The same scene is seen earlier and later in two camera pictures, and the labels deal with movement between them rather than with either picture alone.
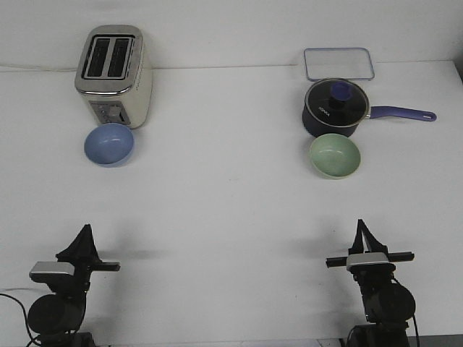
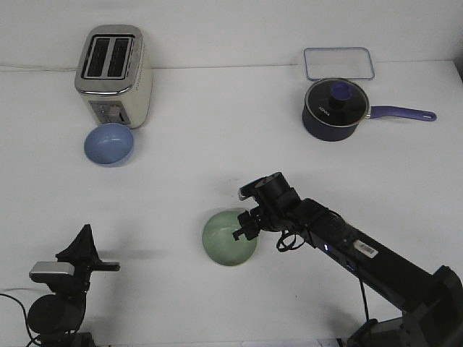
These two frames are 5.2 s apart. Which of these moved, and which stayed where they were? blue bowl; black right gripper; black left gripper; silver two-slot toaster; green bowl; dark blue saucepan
Moved: black right gripper; green bowl
Stayed: silver two-slot toaster; black left gripper; dark blue saucepan; blue bowl
